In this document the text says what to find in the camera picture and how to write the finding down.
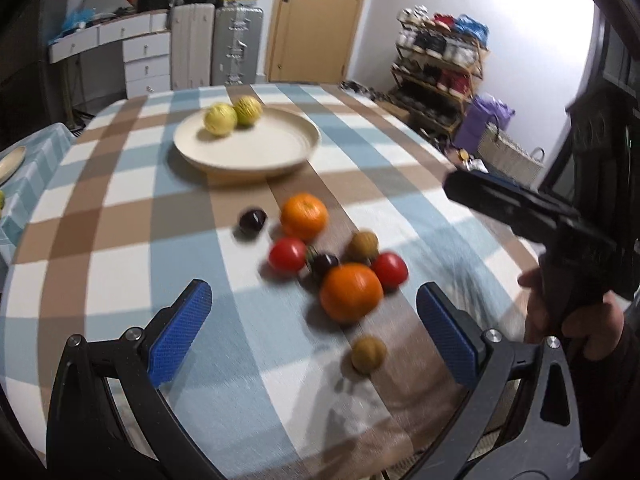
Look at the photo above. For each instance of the small-checked blue tablecloth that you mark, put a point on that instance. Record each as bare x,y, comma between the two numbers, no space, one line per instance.
35,170

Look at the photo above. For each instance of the beige suitcase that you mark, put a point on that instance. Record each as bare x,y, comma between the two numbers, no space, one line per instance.
192,45

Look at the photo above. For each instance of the person's right forearm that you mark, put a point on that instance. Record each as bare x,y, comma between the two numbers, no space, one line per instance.
615,400

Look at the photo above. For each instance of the orange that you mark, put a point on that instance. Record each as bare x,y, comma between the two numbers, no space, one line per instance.
304,216
351,292

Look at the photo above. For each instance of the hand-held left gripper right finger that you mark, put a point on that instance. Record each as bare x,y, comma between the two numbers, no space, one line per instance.
445,330

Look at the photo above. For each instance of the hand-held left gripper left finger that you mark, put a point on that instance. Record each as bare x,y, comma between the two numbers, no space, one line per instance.
180,330

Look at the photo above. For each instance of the person's right hand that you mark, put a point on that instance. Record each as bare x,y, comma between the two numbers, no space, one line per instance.
595,332

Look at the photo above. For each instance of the rows of sneakers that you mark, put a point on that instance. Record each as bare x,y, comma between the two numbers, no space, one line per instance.
435,42

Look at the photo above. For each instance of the heap of loose shoes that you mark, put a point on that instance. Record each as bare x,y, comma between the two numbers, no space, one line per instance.
365,91

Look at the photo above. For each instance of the white desk with drawers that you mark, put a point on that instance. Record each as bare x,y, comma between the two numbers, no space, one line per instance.
145,55

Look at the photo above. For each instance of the small cream plate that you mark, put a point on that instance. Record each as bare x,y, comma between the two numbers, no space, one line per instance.
10,165

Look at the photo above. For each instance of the yellow-green guava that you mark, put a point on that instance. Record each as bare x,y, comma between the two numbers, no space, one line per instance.
220,119
248,110

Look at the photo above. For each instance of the cream round plate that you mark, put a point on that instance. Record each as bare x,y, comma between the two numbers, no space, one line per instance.
260,145

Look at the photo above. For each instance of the wooden shoe rack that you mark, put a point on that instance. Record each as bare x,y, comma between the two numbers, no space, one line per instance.
481,60

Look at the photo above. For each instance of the purple bag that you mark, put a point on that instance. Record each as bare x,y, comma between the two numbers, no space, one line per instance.
475,120

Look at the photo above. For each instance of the black fridge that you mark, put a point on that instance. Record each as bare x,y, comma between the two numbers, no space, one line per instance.
25,70

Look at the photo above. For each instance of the blue plastic bag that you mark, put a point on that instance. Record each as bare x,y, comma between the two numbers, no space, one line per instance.
77,20

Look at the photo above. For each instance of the red tomato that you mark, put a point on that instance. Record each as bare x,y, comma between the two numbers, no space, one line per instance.
390,270
287,255

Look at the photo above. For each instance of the small brown fruit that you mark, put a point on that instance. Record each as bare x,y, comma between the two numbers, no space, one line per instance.
368,355
363,246

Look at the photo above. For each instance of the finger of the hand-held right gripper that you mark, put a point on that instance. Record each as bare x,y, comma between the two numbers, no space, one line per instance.
545,201
475,192

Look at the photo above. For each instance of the wooden door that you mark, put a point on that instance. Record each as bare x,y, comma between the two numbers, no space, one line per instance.
320,25

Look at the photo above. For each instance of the dark purple plum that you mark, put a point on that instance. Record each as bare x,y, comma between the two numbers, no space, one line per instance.
324,262
252,221

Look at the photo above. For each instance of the white waste basket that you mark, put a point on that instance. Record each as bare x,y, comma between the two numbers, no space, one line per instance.
505,155

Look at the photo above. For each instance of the silver suitcase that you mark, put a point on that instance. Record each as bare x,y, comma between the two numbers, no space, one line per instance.
237,45

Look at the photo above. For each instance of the checked blue brown tablecloth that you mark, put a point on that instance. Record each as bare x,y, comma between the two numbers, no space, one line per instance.
125,200

